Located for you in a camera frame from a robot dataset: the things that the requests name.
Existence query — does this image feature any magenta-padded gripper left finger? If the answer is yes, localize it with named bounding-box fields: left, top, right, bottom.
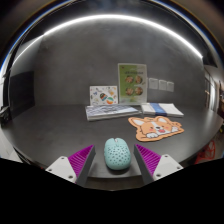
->
left=45, top=144, right=97, bottom=188

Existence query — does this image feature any white book with blue band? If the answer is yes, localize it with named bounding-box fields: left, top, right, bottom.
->
left=140, top=102, right=185, bottom=118

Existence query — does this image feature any green food menu sign stand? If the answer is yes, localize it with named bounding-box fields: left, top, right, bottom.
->
left=117, top=62, right=149, bottom=106

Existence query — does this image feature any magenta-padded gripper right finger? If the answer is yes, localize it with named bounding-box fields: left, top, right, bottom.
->
left=133, top=143, right=184, bottom=186

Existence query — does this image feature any grey striped cover book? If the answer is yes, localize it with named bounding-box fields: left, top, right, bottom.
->
left=85, top=104, right=143, bottom=122

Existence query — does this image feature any curved white light strip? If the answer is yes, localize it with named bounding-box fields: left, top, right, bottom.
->
left=13, top=13, right=204, bottom=59

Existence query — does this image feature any white colourful sticker card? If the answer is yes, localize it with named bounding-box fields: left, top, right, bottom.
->
left=89, top=85, right=119, bottom=107

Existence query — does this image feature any white wall socket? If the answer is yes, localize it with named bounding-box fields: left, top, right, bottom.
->
left=148, top=77, right=159, bottom=90
left=166, top=80, right=175, bottom=93
left=158, top=79, right=167, bottom=91

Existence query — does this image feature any mint green perforated computer mouse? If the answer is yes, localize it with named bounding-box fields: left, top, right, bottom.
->
left=103, top=137, right=132, bottom=171

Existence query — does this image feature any orange corgi-shaped mouse pad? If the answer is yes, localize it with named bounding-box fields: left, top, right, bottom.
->
left=127, top=115, right=185, bottom=143

